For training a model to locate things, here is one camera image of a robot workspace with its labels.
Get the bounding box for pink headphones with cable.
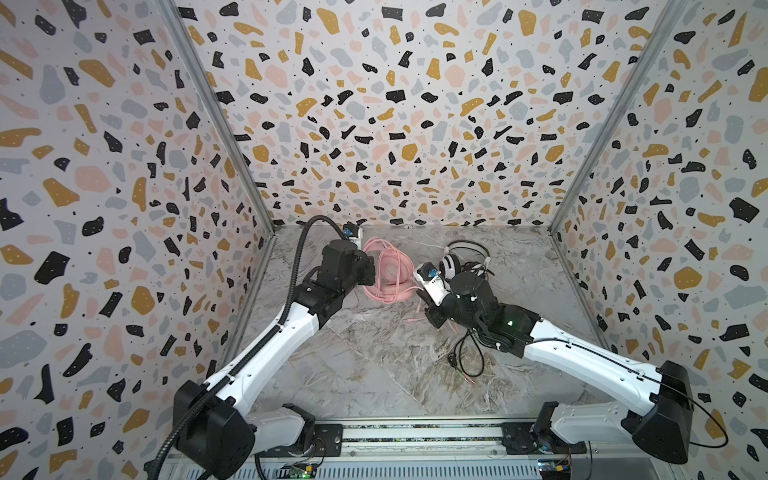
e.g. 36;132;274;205
363;237;426;323

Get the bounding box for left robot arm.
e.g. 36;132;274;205
148;236;376;479

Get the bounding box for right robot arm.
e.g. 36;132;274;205
414;263;694;465

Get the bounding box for right circuit board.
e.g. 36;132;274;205
537;459;572;480

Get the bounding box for left green circuit board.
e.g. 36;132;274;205
278;463;318;480

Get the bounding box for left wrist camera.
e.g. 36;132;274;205
342;222;364;249

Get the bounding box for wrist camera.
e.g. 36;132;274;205
414;262;449;306
342;222;364;249

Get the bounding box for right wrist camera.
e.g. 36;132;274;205
414;262;449;306

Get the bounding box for white black headphones with cable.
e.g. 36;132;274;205
438;240;501;384

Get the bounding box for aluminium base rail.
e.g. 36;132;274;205
167;416;676;464

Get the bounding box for left black corrugated cable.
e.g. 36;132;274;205
146;214;349;480

